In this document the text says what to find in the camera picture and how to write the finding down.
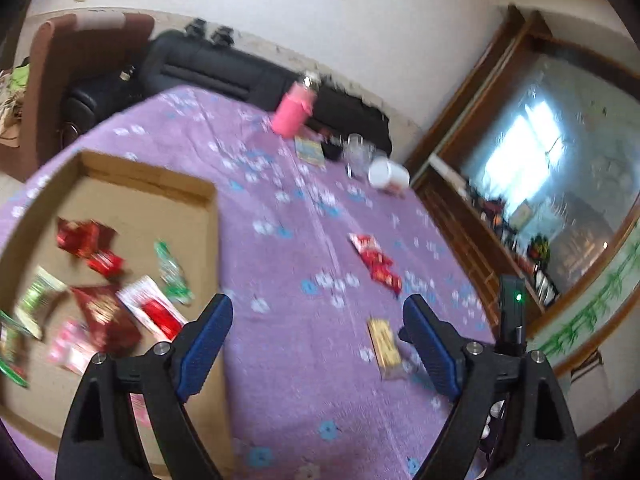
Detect black sofa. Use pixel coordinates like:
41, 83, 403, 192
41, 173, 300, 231
62, 30, 392, 158

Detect green striped snack packet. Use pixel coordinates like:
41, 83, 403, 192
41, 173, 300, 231
0, 310, 31, 388

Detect white and red snack packet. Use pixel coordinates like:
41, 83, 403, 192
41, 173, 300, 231
347, 232, 381, 256

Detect white plastic cup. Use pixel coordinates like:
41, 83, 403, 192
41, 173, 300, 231
367, 156, 411, 196

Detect dark red snack packet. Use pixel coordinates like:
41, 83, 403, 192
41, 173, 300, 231
70, 285, 143, 356

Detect clear glass cup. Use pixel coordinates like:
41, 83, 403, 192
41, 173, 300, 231
344, 133, 375, 181

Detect pink flask with knitted sleeve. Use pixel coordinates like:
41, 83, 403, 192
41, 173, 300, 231
271, 72, 321, 139

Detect green and white snack packet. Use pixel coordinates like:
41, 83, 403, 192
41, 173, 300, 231
15, 267, 68, 341

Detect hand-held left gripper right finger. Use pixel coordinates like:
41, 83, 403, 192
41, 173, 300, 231
398, 294, 585, 480

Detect brown chair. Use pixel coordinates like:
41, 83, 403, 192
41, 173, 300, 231
0, 12, 156, 181

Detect pink snack packet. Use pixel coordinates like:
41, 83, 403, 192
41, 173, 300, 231
47, 320, 96, 376

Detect small red snack packet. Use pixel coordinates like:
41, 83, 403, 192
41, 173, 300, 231
87, 251, 125, 277

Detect golden snack packet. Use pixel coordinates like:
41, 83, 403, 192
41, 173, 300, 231
366, 317, 405, 381

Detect clutter of small items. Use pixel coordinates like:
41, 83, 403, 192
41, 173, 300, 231
465, 180, 561, 311

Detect cardboard box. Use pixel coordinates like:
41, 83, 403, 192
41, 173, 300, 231
0, 150, 236, 480

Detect green and white cloth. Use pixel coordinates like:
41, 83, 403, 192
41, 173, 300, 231
0, 57, 31, 146

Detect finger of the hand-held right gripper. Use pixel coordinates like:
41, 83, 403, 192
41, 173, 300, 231
479, 395, 507, 461

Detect white packet with red label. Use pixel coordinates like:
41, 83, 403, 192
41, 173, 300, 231
116, 275, 188, 343

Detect purple floral tablecloth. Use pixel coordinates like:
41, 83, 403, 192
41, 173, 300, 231
0, 85, 501, 480

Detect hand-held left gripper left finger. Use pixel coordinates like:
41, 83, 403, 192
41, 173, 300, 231
55, 292, 235, 480

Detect wooden cabinet with mirror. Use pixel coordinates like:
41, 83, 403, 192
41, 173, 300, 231
405, 5, 640, 376

